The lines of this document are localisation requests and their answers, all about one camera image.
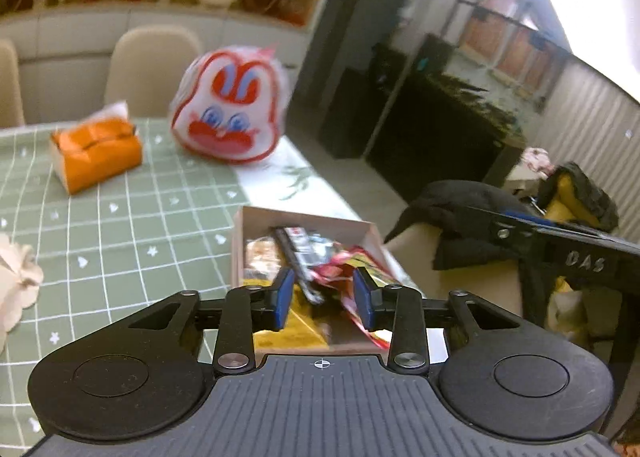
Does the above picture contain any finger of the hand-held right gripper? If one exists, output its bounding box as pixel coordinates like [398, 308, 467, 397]
[452, 204, 552, 244]

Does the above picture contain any black snack packet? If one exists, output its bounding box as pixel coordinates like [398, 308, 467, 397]
[270, 224, 331, 305]

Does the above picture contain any red colourful snack packet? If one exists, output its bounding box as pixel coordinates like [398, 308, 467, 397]
[310, 244, 401, 348]

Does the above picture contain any green checked table mat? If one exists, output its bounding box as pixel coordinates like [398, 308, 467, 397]
[0, 117, 261, 438]

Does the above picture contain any rabbit face plastic bag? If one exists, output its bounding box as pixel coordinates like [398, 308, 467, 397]
[169, 44, 293, 165]

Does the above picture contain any yellow black backpack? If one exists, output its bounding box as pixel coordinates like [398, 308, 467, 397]
[537, 162, 621, 345]

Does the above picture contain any black floor appliance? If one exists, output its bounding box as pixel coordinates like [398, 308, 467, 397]
[320, 42, 401, 158]

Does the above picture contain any pink cardboard box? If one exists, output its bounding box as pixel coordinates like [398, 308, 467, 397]
[231, 206, 416, 355]

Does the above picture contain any black fish tank stand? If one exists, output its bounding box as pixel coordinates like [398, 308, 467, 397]
[365, 72, 526, 198]

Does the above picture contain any orange tissue box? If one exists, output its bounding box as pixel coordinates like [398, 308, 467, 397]
[48, 101, 143, 195]

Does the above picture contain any yellow snack packet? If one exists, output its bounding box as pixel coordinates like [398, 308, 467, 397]
[242, 277, 326, 350]

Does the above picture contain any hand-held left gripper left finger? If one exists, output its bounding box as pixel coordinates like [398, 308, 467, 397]
[127, 267, 297, 374]

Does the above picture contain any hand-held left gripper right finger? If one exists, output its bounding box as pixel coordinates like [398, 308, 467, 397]
[352, 268, 523, 374]

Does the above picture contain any pink white cloth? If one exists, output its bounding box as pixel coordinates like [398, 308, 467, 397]
[520, 147, 553, 173]

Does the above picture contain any cream dining chair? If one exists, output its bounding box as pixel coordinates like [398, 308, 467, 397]
[104, 26, 203, 119]
[0, 38, 27, 128]
[387, 224, 526, 323]

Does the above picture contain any glass fish tank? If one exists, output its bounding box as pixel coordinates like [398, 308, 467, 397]
[415, 0, 571, 148]

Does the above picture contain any black jacket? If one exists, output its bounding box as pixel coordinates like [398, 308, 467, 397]
[384, 180, 551, 273]

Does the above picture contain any orange wooden window frame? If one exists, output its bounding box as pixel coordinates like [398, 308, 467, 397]
[457, 0, 556, 103]

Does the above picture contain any beige cloth bag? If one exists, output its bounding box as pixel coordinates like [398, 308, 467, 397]
[0, 232, 45, 353]

